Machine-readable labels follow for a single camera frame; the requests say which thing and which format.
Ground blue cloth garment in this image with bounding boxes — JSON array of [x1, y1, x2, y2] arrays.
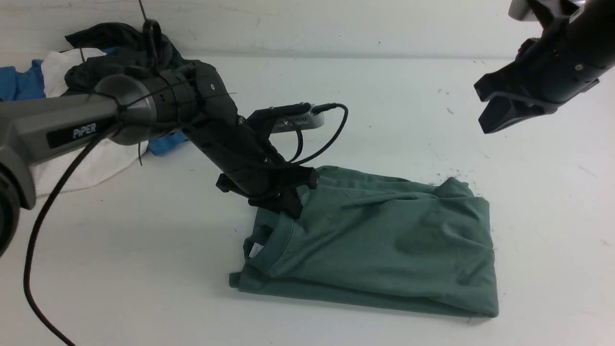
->
[[0, 60, 187, 156]]

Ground black cloth garment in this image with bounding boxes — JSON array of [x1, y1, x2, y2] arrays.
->
[[64, 22, 185, 94]]

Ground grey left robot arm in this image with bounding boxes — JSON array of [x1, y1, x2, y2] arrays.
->
[[0, 63, 321, 252]]

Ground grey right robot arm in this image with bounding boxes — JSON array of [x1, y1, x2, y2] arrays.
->
[[474, 0, 615, 134]]

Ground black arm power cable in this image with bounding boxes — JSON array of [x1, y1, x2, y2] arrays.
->
[[23, 125, 121, 346]]

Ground green long-sleeve top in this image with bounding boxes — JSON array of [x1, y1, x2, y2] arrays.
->
[[229, 166, 499, 318]]

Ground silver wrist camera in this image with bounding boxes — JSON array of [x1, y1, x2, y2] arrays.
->
[[508, 0, 585, 27], [246, 103, 325, 135]]

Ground black left camera cable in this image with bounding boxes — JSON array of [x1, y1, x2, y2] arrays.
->
[[283, 103, 349, 166]]

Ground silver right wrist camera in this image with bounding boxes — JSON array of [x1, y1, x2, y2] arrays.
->
[[508, 0, 585, 27]]

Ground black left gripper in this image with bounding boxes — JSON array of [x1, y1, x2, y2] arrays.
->
[[185, 104, 319, 220]]

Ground white cloth garment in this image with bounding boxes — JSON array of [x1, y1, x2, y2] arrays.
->
[[29, 47, 149, 197]]

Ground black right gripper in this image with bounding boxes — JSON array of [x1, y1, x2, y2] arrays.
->
[[474, 15, 614, 134]]

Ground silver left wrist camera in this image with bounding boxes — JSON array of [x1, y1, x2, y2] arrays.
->
[[246, 103, 325, 135]]

